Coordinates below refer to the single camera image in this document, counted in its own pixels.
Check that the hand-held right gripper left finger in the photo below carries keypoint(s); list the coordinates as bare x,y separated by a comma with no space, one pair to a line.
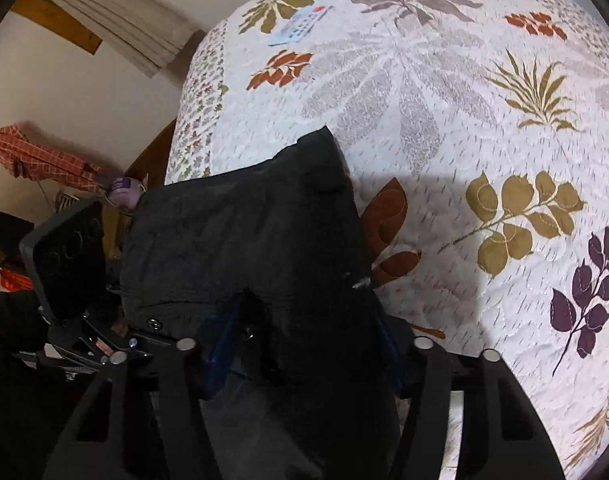
219,360

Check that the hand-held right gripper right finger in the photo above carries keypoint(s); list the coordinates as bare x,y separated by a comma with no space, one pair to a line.
392,350

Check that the black pants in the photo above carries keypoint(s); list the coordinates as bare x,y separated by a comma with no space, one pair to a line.
244,230

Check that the red box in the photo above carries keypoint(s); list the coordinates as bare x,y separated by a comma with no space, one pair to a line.
12,279

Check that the purple round object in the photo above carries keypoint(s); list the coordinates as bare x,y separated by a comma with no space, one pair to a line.
124,192

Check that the orange checked cloth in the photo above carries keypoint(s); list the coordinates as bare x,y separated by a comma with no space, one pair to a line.
39,157

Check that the beige curtain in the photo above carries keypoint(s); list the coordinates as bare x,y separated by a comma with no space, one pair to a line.
124,20

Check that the white floral quilt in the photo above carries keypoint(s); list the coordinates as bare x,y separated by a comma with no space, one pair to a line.
459,110

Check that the white remote control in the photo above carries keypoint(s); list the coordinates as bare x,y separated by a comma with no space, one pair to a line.
302,25

